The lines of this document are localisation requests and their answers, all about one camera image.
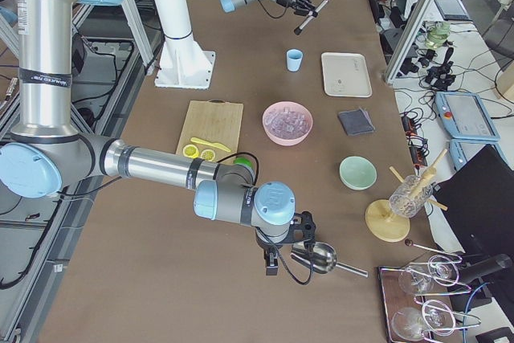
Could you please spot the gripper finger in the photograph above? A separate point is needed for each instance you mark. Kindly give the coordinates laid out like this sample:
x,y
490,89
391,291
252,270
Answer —
x,y
271,263
303,10
305,4

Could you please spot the steel muddler rod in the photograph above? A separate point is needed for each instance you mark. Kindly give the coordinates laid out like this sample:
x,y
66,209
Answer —
x,y
311,17

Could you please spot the blue plastic cup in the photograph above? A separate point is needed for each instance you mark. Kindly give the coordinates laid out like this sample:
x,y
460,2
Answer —
x,y
294,59

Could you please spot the steel ice scoop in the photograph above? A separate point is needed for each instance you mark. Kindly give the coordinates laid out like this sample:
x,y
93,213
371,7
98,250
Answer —
x,y
322,257

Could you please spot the pile of ice cubes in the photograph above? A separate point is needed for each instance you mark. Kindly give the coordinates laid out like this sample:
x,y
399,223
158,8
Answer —
x,y
287,123

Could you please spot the cream bunny tray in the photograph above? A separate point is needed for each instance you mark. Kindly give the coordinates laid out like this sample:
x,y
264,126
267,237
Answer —
x,y
345,75

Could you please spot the green lime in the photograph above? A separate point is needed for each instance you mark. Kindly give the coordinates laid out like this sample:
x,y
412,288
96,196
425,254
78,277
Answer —
x,y
243,161

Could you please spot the green bowl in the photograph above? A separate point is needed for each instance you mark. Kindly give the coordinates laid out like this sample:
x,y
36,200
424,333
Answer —
x,y
357,173

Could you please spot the lemon slice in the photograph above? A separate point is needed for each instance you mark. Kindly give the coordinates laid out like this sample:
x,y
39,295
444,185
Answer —
x,y
208,155
190,151

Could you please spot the pink bowl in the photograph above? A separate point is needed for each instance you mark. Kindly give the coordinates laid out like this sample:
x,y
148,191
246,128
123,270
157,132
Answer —
x,y
281,141

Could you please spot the wooden glass stand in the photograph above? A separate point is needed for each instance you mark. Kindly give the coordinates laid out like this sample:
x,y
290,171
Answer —
x,y
380,219

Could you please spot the yellow plastic knife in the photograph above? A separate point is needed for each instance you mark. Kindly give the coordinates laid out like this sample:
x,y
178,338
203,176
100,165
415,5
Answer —
x,y
216,145

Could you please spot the grey folded cloth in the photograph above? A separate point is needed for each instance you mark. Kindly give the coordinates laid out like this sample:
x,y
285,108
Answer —
x,y
356,122

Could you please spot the wooden cutting board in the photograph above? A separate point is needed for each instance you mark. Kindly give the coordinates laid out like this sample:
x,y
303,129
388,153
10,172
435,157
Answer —
x,y
212,121

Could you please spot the wine glass rack tray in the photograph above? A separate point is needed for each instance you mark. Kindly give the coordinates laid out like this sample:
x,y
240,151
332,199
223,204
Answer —
x,y
416,299

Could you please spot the textured clear glass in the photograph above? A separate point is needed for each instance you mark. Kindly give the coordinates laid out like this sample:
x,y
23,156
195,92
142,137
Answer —
x,y
409,198

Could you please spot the blue teach pendant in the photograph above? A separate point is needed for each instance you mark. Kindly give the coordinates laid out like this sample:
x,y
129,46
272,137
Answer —
x,y
463,150
464,116

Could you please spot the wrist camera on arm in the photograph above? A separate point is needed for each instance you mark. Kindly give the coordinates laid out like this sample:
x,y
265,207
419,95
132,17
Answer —
x,y
302,227

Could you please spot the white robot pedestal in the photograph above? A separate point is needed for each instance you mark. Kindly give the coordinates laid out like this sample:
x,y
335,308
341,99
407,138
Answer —
x,y
183,63

